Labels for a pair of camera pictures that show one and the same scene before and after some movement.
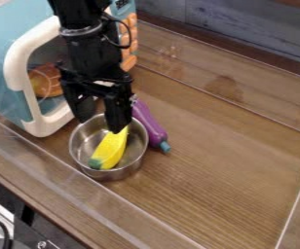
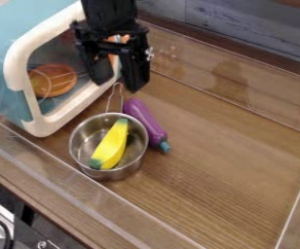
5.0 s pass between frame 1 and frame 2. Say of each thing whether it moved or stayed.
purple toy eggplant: stayed
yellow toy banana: stayed
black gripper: moved
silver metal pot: stayed
